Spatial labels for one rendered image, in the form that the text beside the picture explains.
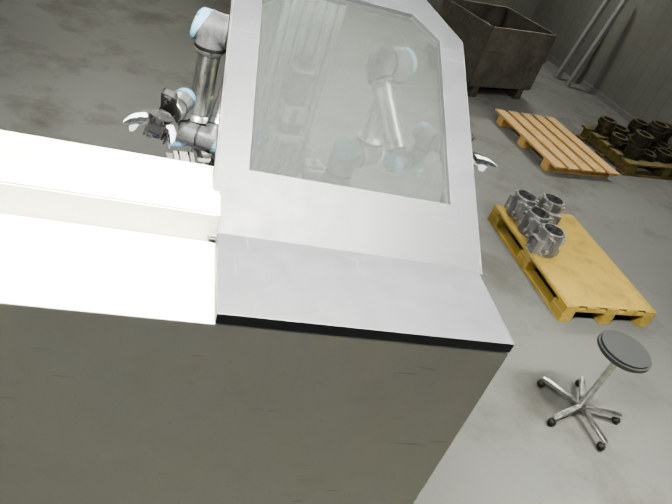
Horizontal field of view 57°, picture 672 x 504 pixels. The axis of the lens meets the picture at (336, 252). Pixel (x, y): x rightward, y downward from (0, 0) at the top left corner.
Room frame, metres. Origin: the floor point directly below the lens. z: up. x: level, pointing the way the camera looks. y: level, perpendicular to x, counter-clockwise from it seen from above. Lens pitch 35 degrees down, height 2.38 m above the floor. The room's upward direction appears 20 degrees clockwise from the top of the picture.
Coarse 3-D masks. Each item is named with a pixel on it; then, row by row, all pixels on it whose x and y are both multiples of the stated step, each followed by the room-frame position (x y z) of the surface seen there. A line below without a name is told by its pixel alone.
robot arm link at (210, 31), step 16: (208, 16) 2.13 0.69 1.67; (224, 16) 2.15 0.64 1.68; (192, 32) 2.11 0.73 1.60; (208, 32) 2.11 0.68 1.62; (224, 32) 2.11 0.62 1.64; (208, 48) 2.11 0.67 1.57; (224, 48) 2.13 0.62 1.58; (208, 64) 2.12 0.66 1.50; (208, 80) 2.13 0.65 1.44; (208, 96) 2.14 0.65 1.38; (192, 112) 2.12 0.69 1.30; (208, 112) 2.15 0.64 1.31
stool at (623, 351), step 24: (600, 336) 2.78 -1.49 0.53; (624, 336) 2.84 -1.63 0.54; (624, 360) 2.63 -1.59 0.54; (648, 360) 2.70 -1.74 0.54; (552, 384) 2.82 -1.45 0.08; (576, 384) 2.96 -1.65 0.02; (600, 384) 2.72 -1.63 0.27; (576, 408) 2.69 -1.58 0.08; (600, 408) 2.76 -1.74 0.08; (600, 432) 2.56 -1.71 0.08
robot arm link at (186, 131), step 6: (180, 120) 1.87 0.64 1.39; (186, 120) 1.88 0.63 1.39; (180, 126) 1.87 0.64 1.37; (186, 126) 1.88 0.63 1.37; (192, 126) 1.89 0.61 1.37; (180, 132) 1.86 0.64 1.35; (186, 132) 1.87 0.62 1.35; (192, 132) 1.87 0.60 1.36; (180, 138) 1.87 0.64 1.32; (186, 138) 1.86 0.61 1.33; (192, 138) 1.87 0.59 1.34; (174, 144) 1.86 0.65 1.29; (180, 144) 1.87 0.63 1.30; (192, 144) 1.87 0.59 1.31
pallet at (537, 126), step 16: (512, 112) 7.21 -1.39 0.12; (528, 128) 6.86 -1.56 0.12; (544, 128) 7.05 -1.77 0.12; (560, 128) 7.25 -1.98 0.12; (528, 144) 6.57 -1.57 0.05; (544, 144) 6.55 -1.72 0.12; (560, 144) 6.72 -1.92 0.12; (576, 144) 6.93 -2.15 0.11; (544, 160) 6.20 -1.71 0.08; (560, 160) 6.28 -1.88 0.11; (576, 160) 6.41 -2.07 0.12; (592, 160) 6.58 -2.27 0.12
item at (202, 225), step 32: (0, 160) 1.10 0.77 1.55; (32, 160) 1.14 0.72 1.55; (64, 160) 1.18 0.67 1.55; (96, 160) 1.23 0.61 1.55; (128, 160) 1.28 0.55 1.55; (160, 160) 1.33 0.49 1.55; (0, 192) 1.03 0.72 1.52; (32, 192) 1.05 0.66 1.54; (64, 192) 1.07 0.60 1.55; (96, 192) 1.11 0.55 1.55; (128, 192) 1.15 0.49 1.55; (160, 192) 1.19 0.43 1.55; (192, 192) 1.24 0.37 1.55; (96, 224) 1.10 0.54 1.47; (128, 224) 1.12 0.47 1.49; (160, 224) 1.14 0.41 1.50; (192, 224) 1.17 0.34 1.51
